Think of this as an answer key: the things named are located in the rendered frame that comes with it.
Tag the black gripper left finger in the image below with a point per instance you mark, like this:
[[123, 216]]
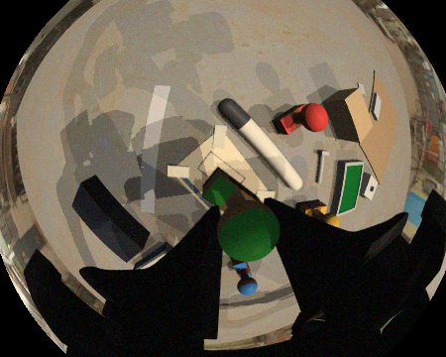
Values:
[[184, 284]]

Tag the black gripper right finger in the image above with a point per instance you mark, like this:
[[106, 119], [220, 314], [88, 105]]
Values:
[[322, 260]]

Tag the red-handled rubber stamp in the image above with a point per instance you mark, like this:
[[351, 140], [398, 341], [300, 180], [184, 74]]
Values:
[[311, 116]]

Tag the small rubber stamp with blue handle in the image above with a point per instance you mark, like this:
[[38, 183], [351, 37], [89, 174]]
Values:
[[246, 285]]

